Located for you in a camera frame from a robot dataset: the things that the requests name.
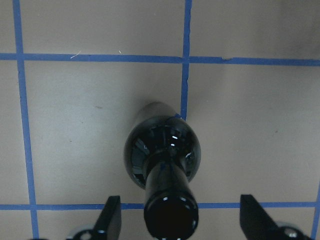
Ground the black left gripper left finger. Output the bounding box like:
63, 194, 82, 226
91, 195, 122, 240

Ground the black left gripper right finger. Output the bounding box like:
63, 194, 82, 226
239, 194, 282, 240

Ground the dark wine bottle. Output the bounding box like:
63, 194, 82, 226
124, 101, 201, 240

